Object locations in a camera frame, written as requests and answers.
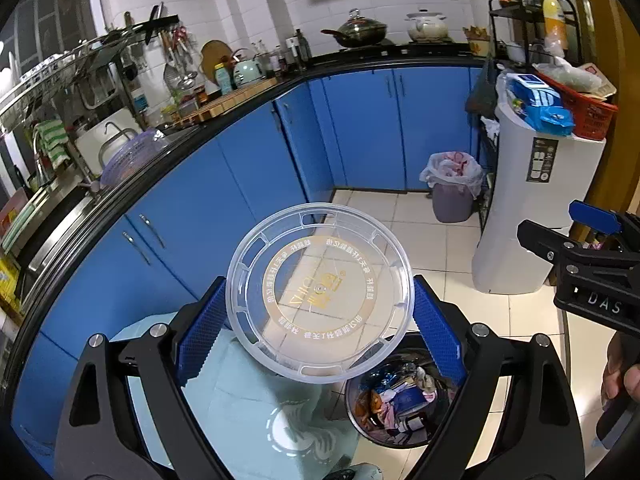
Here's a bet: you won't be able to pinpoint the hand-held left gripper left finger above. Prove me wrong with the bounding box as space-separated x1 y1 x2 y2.
54 275 228 480

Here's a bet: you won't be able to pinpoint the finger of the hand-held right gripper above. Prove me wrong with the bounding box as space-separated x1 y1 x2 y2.
569 200 640 241
517 219 640 271

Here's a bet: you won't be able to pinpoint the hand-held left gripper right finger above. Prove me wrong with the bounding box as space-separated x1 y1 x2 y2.
411 274 583 480

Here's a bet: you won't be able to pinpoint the dark brown pill bottle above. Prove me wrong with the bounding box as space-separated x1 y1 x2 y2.
397 416 431 436

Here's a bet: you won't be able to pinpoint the black and white trash bin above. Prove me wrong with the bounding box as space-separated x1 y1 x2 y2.
344 334 471 448

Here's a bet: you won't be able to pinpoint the clear round plastic lid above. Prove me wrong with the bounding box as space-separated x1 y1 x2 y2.
226 202 415 385

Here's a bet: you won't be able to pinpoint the person's right hand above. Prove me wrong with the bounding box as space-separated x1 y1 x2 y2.
602 332 640 411

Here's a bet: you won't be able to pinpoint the tall white floor appliance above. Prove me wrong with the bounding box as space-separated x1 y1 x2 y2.
472 72 607 295

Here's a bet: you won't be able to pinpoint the teal printed tablecloth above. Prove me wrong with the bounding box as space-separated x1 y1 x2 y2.
125 310 361 480

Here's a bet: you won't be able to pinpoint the purple waste bin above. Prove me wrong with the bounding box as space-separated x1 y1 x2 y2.
432 182 473 223

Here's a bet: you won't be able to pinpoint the red plastic basket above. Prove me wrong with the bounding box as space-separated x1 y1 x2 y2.
537 62 618 141

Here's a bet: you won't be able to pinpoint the blue plastic packet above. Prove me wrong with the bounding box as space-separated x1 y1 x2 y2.
505 72 575 137

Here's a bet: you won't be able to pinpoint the white plastic bin liner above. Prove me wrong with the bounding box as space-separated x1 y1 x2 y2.
419 151 485 198

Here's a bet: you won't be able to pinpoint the blue kitchen cabinets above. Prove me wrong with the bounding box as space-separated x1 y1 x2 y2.
10 62 488 461

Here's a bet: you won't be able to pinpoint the dark hanging bag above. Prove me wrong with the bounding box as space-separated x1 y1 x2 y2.
465 57 498 118

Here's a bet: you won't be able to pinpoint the stainless steel sink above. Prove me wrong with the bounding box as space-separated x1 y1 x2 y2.
20 185 101 286

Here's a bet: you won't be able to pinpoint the purple plastic colander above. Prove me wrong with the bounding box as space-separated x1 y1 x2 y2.
100 130 171 186

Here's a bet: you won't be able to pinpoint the yellow spray bottle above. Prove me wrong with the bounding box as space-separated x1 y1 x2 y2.
542 0 568 51

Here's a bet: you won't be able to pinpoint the black metal storage rack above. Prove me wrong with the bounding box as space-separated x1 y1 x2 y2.
477 0 583 231

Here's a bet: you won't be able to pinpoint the green plastic drain tray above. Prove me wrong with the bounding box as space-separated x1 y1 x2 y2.
0 187 48 256

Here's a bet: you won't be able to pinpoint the black kitchen countertop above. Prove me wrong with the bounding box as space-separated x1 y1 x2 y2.
0 45 488 356

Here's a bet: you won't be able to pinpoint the chrome kitchen faucet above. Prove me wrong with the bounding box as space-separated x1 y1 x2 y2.
30 125 101 196

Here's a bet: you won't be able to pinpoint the wooden block board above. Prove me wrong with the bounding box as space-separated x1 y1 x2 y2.
177 77 278 123

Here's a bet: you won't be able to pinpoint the green striped cloth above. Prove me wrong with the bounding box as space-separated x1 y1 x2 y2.
34 120 68 171

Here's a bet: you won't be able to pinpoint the white ceramic pot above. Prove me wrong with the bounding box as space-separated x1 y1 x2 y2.
405 9 448 42

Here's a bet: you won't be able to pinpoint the mint green kettle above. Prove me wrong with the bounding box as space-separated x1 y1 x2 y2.
234 50 266 86

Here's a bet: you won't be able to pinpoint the round wooden cutting board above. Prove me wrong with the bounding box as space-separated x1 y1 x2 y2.
201 40 232 83

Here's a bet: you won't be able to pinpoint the hanging kitchen utensils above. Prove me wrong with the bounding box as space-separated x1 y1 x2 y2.
160 25 198 93

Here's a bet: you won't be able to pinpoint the wok with glass lid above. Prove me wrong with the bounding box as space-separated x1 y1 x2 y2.
321 8 393 48

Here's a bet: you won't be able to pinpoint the chrome wire dish rack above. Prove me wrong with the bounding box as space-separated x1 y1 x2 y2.
0 15 181 131

